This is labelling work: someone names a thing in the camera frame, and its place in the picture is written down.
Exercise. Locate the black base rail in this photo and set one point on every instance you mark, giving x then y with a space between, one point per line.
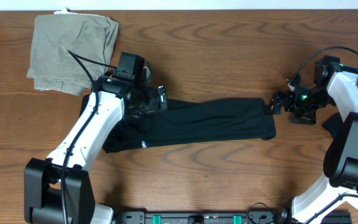
139 217

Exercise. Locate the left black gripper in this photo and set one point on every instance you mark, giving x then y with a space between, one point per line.
161 98

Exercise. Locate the folded khaki trousers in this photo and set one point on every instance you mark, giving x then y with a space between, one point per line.
68 47

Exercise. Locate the black and white jersey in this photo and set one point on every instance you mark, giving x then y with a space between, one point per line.
334 127

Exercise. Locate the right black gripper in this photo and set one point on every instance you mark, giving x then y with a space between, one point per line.
308 119

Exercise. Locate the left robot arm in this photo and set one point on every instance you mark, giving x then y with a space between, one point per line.
58 189

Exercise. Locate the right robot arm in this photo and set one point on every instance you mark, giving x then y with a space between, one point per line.
336 84

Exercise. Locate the black polo shirt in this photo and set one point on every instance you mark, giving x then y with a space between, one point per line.
187 122

